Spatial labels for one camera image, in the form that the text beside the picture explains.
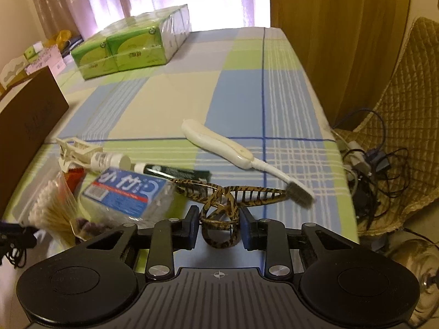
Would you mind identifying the cotton swab bag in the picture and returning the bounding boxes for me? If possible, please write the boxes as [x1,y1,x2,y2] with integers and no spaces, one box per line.
[13,170,77,248]

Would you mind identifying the tiger-pattern hair clip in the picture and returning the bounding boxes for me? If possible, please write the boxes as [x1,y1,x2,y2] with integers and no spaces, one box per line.
[172,179,287,249]

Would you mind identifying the green toothpaste tube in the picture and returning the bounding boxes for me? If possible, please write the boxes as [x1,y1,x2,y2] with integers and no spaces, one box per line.
[131,163,211,182]

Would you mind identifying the blue floss pick box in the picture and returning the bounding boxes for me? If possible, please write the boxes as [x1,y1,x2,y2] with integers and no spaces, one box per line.
[80,167,175,229]

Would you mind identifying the brown velvet scrunchie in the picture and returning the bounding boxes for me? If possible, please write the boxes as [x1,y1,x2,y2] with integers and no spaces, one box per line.
[74,218,111,241]

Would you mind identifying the red candy packet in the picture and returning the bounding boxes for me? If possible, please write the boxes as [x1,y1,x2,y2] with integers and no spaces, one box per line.
[64,168,86,194]

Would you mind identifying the white toothbrush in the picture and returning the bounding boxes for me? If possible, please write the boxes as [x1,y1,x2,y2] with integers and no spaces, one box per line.
[181,119,316,207]

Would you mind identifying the white small pill bottle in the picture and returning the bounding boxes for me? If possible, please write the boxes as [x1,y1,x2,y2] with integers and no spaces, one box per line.
[90,152,131,172]

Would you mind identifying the white claw hair clip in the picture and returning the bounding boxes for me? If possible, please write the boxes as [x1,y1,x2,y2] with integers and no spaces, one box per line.
[56,137,103,172]

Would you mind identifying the brown white storage box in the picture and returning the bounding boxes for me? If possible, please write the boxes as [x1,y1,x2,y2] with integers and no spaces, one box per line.
[1,67,69,214]

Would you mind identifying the checked tablecloth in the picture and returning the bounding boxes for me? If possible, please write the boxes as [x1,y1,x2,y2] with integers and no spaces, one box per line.
[4,27,358,241]

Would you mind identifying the quilted chair cushion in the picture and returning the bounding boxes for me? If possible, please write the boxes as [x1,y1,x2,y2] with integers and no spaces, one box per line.
[336,17,438,236]

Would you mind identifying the white cardboard box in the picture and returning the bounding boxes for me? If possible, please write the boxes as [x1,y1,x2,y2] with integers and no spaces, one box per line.
[1,45,66,89]

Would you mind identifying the green tissue multipack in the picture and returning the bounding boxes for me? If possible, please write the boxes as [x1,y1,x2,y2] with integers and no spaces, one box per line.
[71,4,191,80]

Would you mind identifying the yellow plastic bag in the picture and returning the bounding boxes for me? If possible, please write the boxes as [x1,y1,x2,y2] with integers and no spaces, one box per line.
[44,30,72,50]

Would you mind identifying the brown curtain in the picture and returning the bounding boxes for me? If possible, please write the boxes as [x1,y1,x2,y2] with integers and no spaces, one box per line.
[270,0,410,126]

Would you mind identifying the tangled black cables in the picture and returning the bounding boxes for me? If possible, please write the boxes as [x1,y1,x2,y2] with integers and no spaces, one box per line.
[336,109,412,230]

